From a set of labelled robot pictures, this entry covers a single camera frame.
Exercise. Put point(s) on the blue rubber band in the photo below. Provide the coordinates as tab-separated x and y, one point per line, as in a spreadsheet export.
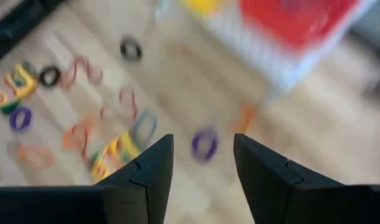
154	124

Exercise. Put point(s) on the black aluminium frame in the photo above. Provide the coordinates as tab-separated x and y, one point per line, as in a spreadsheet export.
9	31

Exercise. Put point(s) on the red plastic basket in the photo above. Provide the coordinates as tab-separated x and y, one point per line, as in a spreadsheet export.
296	21

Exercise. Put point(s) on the white perforated metal shelf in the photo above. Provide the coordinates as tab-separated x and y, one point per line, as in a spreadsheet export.
271	68

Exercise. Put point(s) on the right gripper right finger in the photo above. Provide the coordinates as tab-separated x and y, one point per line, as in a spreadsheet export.
317	205

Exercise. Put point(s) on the yellow plastic basket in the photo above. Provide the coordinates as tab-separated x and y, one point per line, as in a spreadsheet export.
204	5

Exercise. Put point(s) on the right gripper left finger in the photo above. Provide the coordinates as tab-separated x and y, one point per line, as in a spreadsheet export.
68	205

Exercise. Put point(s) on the yellow Crayola crayon box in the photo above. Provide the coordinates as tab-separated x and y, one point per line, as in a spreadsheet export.
112	158
18	84

